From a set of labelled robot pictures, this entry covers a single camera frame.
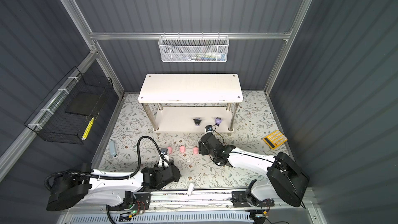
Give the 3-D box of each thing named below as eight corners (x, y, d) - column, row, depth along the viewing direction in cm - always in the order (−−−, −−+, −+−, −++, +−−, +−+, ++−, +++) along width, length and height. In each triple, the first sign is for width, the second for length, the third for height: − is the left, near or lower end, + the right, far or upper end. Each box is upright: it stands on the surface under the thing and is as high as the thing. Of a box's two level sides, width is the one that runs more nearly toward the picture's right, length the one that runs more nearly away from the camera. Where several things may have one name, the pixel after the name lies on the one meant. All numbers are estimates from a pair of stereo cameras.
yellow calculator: (272, 150, 92) (273, 149, 91) (262, 139, 97) (263, 137, 95) (287, 140, 96) (288, 139, 95) (276, 130, 101) (277, 128, 100)
